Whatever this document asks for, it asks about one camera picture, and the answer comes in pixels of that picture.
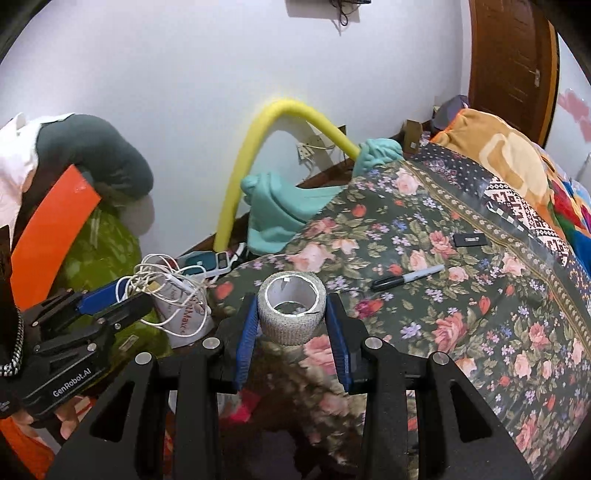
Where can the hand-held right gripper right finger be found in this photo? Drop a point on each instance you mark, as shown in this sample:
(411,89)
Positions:
(340,341)

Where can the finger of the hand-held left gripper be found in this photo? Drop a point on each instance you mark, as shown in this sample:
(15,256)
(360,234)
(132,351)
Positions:
(124,311)
(99,297)

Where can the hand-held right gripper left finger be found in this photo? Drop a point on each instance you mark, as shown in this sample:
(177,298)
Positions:
(244,341)

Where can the grey-white tape roll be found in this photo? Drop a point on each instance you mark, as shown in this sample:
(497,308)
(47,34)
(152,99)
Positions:
(291,330)

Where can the white bag with red print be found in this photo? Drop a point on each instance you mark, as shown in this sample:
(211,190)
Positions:
(184,318)

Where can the person's left forearm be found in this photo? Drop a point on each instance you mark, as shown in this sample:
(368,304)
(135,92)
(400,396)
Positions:
(23,450)

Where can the person's left hand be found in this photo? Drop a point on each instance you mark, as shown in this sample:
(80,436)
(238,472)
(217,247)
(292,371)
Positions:
(74,422)

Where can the red cloth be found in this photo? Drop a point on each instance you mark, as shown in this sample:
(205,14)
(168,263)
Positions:
(241,406)

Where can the marker pen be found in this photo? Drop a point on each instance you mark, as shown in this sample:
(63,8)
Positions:
(392,281)

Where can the orange box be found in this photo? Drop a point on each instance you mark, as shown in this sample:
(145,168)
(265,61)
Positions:
(51,230)

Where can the white plastic device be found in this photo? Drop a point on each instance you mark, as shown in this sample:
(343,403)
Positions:
(232,254)

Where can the teal plastic device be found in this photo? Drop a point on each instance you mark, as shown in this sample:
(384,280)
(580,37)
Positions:
(203,261)

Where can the floral bedspread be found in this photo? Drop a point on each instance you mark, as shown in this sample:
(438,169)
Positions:
(461,323)

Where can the teal cloth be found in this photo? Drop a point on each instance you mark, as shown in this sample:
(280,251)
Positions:
(272,217)

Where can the dark grey pillow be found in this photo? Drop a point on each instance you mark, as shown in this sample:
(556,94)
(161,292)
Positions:
(106,157)

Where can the yellow foam tube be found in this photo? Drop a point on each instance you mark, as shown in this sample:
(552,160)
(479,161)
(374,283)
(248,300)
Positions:
(231,198)

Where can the white towel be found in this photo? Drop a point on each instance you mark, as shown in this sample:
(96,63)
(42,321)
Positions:
(14,175)

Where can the small black device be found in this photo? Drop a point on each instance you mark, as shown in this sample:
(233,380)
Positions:
(471,240)

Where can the small cardboard box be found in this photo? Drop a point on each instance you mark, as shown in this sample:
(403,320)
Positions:
(412,138)

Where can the colourful blanket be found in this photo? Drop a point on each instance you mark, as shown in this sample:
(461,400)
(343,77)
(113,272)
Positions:
(508,152)

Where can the dark purple bag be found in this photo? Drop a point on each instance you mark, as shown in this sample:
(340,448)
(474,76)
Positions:
(450,113)

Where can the brown wooden door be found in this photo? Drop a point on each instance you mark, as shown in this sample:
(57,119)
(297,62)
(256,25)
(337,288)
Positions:
(508,55)

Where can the wardrobe with heart stickers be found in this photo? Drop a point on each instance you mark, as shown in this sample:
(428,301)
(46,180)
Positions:
(572,69)

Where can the wall socket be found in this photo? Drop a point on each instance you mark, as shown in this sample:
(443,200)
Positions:
(304,151)

